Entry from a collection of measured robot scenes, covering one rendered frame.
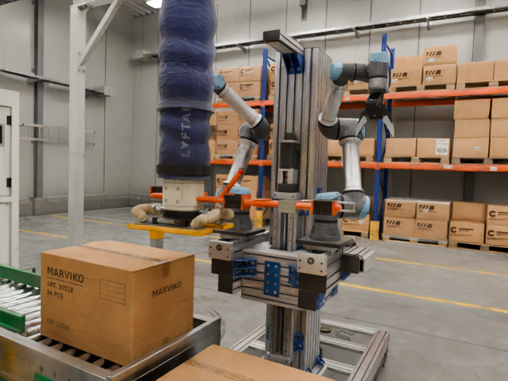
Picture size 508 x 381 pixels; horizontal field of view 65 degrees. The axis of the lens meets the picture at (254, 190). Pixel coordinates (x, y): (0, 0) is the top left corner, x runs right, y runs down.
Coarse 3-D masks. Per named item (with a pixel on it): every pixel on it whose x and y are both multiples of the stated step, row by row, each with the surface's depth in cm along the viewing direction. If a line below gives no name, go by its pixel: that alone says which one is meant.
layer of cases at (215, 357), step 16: (208, 352) 178; (224, 352) 178; (240, 352) 179; (176, 368) 163; (192, 368) 163; (208, 368) 163; (224, 368) 164; (240, 368) 164; (256, 368) 165; (272, 368) 165; (288, 368) 166
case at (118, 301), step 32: (64, 256) 178; (96, 256) 180; (128, 256) 182; (160, 256) 185; (192, 256) 191; (64, 288) 179; (96, 288) 168; (128, 288) 159; (160, 288) 172; (192, 288) 192; (64, 320) 179; (96, 320) 169; (128, 320) 160; (160, 320) 173; (192, 320) 193; (96, 352) 170; (128, 352) 160
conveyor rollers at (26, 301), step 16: (0, 288) 258; (16, 288) 259; (32, 288) 259; (0, 304) 232; (16, 304) 232; (32, 304) 231; (32, 320) 206; (32, 336) 186; (64, 352) 172; (80, 352) 176; (112, 368) 160
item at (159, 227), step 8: (136, 224) 161; (144, 224) 159; (152, 224) 159; (160, 224) 159; (168, 224) 160; (176, 224) 161; (184, 224) 154; (168, 232) 153; (176, 232) 151; (184, 232) 150; (192, 232) 148; (200, 232) 148; (208, 232) 153
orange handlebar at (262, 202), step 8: (200, 200) 160; (208, 200) 159; (216, 200) 157; (248, 200) 152; (256, 200) 151; (264, 200) 149; (272, 200) 153; (296, 208) 145; (304, 208) 143; (336, 208) 139
